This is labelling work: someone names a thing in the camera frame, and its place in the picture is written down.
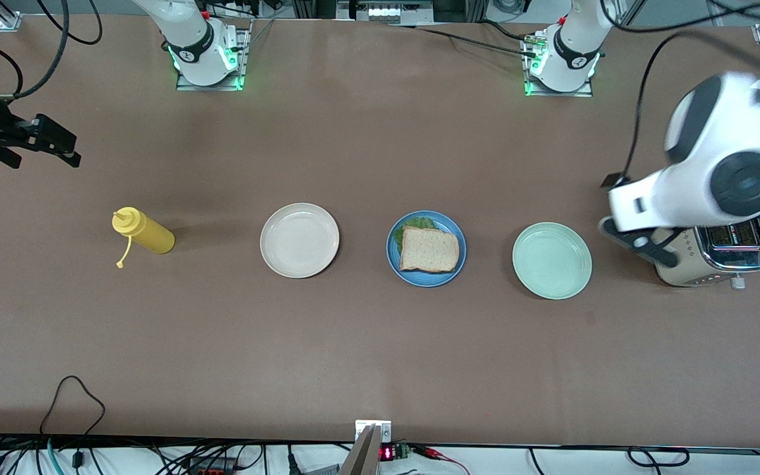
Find yellow squeeze bottle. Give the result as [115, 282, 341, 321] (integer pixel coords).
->
[111, 206, 176, 269]

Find green lettuce leaf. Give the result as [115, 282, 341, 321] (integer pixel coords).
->
[393, 216, 439, 246]

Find toasted bread slice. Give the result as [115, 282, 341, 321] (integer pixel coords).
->
[398, 226, 460, 273]

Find pale green plate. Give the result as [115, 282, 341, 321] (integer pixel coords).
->
[511, 222, 593, 301]

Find blue plate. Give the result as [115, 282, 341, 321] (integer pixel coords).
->
[387, 211, 468, 290]

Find beige plate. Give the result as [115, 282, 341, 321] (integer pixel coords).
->
[259, 202, 341, 279]

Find beige chrome toaster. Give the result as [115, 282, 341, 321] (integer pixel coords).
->
[647, 218, 760, 291]

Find grey power strip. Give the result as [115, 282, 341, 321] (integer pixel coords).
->
[336, 0, 435, 26]

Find red clip leads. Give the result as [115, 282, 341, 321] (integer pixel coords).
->
[413, 445, 472, 475]

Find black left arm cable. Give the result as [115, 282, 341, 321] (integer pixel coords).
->
[601, 0, 760, 182]

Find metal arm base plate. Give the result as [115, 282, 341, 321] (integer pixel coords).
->
[175, 18, 250, 92]
[524, 33, 595, 98]

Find black cable on table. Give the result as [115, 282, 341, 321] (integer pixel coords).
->
[390, 20, 542, 60]

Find black coiled cable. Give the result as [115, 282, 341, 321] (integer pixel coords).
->
[626, 446, 692, 469]

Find thin black looped cable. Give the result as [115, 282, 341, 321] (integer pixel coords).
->
[38, 375, 106, 437]

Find teal cable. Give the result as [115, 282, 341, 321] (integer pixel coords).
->
[46, 437, 65, 475]

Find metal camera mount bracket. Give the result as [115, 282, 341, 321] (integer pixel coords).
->
[354, 420, 393, 444]

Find grey camera mount pole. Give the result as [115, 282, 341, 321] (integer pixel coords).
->
[336, 424, 382, 475]

